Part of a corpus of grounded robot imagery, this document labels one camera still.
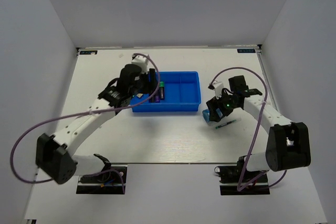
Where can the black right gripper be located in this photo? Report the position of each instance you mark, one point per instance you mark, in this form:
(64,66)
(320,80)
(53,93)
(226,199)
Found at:
(214,104)

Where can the table corner label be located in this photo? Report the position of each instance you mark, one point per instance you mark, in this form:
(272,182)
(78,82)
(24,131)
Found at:
(246,51)
(88,52)

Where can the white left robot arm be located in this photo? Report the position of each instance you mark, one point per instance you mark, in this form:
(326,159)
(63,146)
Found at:
(55,154)

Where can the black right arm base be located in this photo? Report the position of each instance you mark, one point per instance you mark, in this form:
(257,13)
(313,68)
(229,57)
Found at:
(229,177)

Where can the right table corner label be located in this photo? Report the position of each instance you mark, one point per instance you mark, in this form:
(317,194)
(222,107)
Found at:
(246,51)

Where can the green capped black highlighter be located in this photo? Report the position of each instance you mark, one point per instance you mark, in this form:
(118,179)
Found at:
(162,90)

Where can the left table corner label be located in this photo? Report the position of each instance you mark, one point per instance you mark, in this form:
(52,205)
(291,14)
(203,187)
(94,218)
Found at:
(88,52)

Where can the blue labelled round jar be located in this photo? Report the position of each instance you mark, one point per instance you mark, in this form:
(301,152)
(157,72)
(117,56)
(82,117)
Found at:
(206,116)

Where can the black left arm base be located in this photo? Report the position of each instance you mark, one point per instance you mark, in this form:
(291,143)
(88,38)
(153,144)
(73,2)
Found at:
(110,183)

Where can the green ink pen refill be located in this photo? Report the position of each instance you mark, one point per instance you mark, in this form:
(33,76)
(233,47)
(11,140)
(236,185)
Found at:
(228,123)

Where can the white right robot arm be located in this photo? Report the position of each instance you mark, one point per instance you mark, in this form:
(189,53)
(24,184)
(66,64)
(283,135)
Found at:
(288,144)

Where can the blue plastic divided tray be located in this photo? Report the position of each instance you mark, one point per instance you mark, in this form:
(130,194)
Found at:
(182,93)

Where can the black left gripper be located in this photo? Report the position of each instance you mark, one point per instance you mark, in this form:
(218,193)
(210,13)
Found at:
(150,86)

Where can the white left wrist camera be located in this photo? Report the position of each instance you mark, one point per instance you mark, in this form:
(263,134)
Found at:
(141,60)

